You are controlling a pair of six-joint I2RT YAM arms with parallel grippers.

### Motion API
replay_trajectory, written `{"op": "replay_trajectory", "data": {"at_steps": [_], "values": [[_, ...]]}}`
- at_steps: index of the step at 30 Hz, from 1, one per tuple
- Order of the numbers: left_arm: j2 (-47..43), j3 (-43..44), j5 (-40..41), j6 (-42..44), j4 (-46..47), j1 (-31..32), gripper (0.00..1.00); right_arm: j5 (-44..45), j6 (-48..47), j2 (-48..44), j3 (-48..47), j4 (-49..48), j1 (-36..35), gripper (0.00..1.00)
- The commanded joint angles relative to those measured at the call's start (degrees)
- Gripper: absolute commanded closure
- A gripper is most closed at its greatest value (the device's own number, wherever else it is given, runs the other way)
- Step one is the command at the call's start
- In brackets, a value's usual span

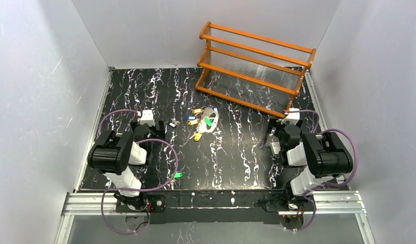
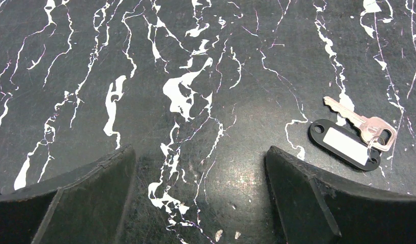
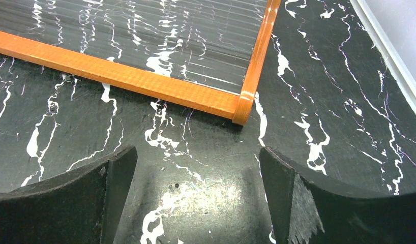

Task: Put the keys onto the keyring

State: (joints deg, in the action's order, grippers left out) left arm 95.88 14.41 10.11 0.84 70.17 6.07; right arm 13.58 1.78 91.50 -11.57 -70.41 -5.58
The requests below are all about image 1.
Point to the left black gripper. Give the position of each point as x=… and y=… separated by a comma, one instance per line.
x=154, y=129

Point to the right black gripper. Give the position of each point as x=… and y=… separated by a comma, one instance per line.
x=278, y=127

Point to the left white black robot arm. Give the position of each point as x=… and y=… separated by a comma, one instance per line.
x=113, y=154

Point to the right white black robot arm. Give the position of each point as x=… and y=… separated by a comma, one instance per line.
x=322, y=157

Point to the green tag key near edge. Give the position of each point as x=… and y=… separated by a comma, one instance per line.
x=177, y=176

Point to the yellow tag upper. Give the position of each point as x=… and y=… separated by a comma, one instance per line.
x=197, y=111

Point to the orange two-tier rack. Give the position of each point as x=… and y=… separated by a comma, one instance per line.
x=252, y=70

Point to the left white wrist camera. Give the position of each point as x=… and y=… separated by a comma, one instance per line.
x=147, y=118

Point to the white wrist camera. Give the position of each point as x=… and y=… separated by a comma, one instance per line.
x=147, y=118
x=292, y=117

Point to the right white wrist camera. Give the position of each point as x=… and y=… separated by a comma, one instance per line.
x=292, y=117

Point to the aluminium front rail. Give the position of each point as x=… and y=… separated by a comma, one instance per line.
x=326, y=202

